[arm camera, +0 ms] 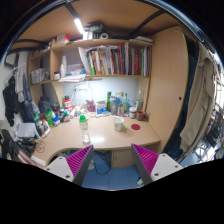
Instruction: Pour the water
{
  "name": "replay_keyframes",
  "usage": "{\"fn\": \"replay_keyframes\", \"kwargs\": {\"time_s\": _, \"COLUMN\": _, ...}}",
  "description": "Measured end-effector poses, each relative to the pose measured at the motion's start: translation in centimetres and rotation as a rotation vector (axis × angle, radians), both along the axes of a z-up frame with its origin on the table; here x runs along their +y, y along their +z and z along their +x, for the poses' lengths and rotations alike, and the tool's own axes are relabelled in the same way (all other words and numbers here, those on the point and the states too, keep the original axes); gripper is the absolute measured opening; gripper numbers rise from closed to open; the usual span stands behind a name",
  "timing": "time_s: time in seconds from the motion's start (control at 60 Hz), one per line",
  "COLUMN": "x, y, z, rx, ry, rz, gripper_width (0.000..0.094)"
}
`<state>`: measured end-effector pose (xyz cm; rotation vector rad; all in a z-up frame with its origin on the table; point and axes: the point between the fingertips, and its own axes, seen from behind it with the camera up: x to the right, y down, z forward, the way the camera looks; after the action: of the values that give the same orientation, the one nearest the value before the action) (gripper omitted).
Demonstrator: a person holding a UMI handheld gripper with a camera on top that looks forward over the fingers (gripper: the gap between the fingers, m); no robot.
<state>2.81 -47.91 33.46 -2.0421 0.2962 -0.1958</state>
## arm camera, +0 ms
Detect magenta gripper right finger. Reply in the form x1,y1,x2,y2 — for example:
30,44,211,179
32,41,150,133
131,144,159,185

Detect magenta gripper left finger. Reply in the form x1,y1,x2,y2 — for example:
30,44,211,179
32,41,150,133
66,145,94,186

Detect wooden corner desk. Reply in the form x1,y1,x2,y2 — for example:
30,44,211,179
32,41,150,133
34,116,160,164

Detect red round coaster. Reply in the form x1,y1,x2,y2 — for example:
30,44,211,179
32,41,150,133
131,124,141,130

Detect clear bottle green cap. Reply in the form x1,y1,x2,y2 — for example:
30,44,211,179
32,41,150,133
79,114,90,143

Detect brown ceramic cup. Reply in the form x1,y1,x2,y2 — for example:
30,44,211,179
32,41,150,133
136,110,149,121

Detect white green mug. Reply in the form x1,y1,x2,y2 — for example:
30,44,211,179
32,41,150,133
113,116,125,131

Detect red white canister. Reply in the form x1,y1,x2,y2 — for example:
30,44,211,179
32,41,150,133
63,99,72,113

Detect pink snack bag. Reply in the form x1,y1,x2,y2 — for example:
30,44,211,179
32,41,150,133
86,100,96,112

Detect white notebook on desk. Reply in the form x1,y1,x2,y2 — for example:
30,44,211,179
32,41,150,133
17,123,36,137

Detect green tall bottle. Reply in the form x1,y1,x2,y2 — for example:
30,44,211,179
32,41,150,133
107,91,112,112

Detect beige hanging coat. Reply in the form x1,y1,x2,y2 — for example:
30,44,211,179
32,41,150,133
180,44,215,155

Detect stack of white papers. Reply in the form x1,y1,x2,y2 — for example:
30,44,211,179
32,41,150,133
58,74,86,83

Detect dark hanging clothes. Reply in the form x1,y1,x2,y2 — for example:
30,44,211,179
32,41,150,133
2,64,34,127

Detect tall wooden wardrobe panel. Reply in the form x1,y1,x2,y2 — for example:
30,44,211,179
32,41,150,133
146,26,189,154

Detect row of books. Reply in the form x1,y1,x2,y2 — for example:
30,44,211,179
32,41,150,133
85,43,150,77

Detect fluorescent tube light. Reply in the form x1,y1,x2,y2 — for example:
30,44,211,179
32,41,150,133
74,18,85,35

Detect wooden wall shelf unit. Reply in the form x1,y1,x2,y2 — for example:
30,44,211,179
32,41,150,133
28,39,152,106

